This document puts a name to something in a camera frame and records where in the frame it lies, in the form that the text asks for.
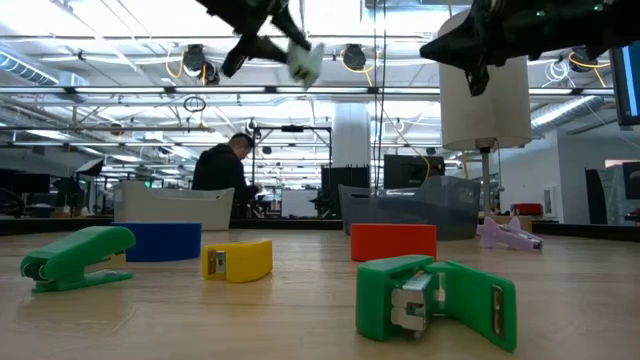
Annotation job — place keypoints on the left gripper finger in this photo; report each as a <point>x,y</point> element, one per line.
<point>250,55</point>
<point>292,30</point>

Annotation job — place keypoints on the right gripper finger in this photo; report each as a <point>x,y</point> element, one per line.
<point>450,45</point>
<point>477,80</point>

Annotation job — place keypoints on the small mint stapler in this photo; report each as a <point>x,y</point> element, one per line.
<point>305,62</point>

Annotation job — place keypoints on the purple staple remover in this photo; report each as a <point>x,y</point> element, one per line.
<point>505,235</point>

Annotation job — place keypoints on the red tape roll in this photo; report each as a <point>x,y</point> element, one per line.
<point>393,242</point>

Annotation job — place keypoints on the small yellow stapler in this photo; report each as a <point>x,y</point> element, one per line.
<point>245,260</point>

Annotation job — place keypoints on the dark blue tape roll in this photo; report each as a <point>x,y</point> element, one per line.
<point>165,242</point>

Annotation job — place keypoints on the green staple remover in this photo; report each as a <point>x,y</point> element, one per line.
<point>375,300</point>

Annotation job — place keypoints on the small green stapler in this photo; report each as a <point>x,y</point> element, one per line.
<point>75,250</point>

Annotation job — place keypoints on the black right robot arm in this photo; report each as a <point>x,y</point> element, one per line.
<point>590,25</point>

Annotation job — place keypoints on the white shade table lamp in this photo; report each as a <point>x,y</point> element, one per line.
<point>485,110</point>

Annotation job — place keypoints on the black background monitor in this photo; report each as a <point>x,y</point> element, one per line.
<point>414,171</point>

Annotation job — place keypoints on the person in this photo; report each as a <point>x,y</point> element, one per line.
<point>220,170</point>

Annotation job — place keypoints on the white building column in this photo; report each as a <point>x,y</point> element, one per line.
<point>351,135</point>

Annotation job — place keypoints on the computer monitor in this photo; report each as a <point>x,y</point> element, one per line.
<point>627,85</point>

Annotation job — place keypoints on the red box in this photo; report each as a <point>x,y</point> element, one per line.
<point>526,208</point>

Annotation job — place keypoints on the translucent smoky plastic bin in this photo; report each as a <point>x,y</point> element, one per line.
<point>415,210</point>

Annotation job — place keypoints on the white panel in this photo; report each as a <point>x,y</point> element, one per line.
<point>299,202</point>

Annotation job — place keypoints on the black cabinet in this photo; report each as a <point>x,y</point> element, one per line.
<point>345,190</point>

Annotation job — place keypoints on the light grey plastic bin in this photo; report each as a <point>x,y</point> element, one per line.
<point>175,205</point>

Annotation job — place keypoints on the black studio light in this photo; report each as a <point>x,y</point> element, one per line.
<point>90,167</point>

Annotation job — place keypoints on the black camera rig stand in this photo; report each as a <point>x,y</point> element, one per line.
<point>292,128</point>

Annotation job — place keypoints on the black aluminium table frame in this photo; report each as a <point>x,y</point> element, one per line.
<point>290,224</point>

